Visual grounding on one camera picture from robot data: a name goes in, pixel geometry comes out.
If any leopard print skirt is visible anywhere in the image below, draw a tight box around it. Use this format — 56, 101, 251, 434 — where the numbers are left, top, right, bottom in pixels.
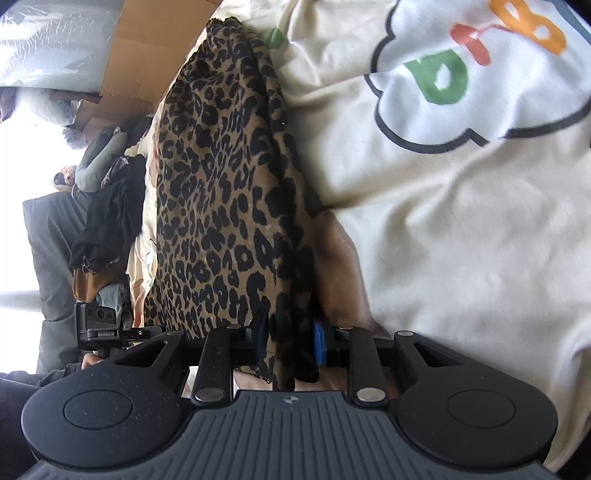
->
144, 18, 324, 389

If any black clothes pile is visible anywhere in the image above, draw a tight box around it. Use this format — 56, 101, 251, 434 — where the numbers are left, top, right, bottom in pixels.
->
69, 155, 146, 273

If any person's bare left hand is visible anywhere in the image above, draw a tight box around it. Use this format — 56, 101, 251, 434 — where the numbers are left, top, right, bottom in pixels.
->
81, 353, 103, 370

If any grey blue garment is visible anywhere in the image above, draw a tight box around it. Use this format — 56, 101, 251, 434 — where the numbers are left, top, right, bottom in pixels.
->
95, 283, 129, 319

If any brown garment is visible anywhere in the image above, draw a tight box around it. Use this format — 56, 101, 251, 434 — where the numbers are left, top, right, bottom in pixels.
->
72, 268, 123, 302

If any dark grey pillow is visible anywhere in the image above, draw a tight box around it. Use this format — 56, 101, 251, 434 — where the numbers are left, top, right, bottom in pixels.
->
23, 192, 92, 373

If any small plush toy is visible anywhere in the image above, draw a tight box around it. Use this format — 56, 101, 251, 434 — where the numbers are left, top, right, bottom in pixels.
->
53, 165, 77, 192

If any cream bear print blanket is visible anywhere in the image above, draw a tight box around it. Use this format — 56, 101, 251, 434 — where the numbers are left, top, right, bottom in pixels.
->
215, 1, 590, 478

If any grey upright panel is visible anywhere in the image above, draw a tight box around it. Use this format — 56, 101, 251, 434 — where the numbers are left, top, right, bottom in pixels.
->
0, 1, 123, 94

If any flattened brown cardboard box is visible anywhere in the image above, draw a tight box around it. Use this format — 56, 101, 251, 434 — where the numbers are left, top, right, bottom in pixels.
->
73, 0, 219, 135

